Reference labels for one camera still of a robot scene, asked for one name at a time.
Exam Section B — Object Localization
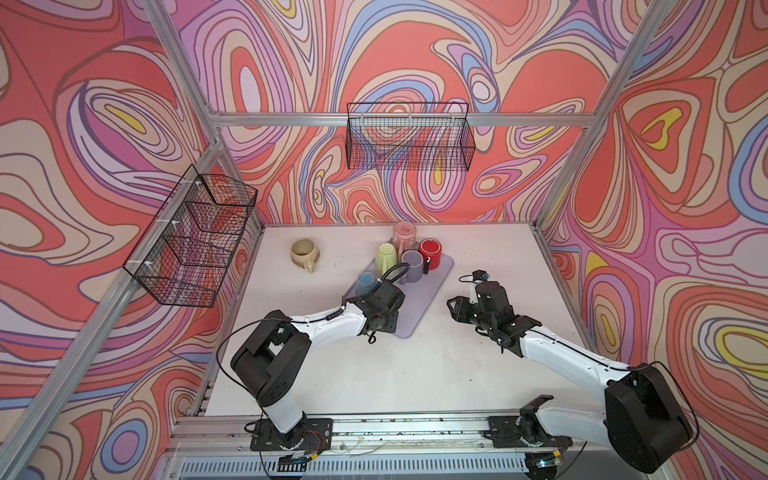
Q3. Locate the black wire basket left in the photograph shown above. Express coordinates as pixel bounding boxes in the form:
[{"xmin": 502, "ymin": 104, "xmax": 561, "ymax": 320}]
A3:
[{"xmin": 123, "ymin": 166, "xmax": 258, "ymax": 308}]

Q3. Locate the red mug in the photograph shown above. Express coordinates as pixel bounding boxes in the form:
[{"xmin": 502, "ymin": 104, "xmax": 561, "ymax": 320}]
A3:
[{"xmin": 418, "ymin": 238, "xmax": 442, "ymax": 275}]

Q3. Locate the pink mug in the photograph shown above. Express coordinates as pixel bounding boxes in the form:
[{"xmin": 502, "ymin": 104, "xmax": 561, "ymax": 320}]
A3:
[{"xmin": 392, "ymin": 221, "xmax": 417, "ymax": 257}]

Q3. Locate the purple grey mug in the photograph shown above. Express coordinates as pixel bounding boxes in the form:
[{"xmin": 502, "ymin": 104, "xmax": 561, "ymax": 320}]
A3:
[{"xmin": 399, "ymin": 250, "xmax": 424, "ymax": 284}]

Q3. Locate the black wire basket back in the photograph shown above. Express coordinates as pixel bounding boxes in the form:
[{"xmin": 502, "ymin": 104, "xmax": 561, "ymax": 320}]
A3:
[{"xmin": 345, "ymin": 100, "xmax": 476, "ymax": 172}]

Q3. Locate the aluminium front rail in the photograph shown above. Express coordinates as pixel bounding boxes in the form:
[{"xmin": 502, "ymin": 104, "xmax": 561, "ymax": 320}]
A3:
[{"xmin": 156, "ymin": 411, "xmax": 644, "ymax": 479}]

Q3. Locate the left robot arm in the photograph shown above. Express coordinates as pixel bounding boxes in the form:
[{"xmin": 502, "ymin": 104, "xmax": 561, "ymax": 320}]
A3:
[{"xmin": 230, "ymin": 280, "xmax": 406, "ymax": 437}]

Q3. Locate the black wire basket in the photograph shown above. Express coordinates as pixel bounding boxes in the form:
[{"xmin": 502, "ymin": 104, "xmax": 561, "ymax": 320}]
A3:
[
  {"xmin": 123, "ymin": 166, "xmax": 258, "ymax": 308},
  {"xmin": 345, "ymin": 100, "xmax": 476, "ymax": 172}
]

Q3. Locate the beige speckled mug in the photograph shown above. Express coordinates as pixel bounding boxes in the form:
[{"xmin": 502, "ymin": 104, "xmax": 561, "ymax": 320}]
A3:
[{"xmin": 290, "ymin": 239, "xmax": 320, "ymax": 274}]

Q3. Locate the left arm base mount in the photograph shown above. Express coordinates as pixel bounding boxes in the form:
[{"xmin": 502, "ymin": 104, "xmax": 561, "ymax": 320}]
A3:
[{"xmin": 244, "ymin": 417, "xmax": 334, "ymax": 453}]

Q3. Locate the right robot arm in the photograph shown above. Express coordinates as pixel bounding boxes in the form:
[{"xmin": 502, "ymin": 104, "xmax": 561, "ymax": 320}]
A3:
[{"xmin": 447, "ymin": 280, "xmax": 697, "ymax": 474}]

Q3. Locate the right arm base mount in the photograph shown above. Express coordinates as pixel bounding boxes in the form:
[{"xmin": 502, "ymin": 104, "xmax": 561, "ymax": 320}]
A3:
[{"xmin": 482, "ymin": 415, "xmax": 573, "ymax": 450}]

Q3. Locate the blue textured mug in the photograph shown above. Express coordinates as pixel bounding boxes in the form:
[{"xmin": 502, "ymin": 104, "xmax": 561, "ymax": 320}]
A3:
[{"xmin": 354, "ymin": 271, "xmax": 378, "ymax": 296}]

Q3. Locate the light green mug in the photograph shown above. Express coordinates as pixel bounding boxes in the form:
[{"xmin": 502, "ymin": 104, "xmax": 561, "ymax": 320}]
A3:
[{"xmin": 374, "ymin": 242, "xmax": 398, "ymax": 276}]

